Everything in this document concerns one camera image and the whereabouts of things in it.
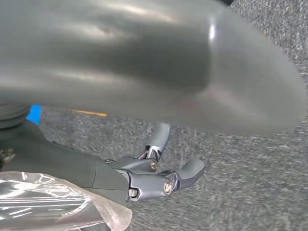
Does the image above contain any blue metal shelf rack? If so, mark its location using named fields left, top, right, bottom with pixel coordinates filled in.
left=26, top=104, right=42, bottom=126

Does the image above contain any clear plastic film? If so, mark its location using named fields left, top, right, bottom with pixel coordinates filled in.
left=0, top=171, right=133, bottom=231

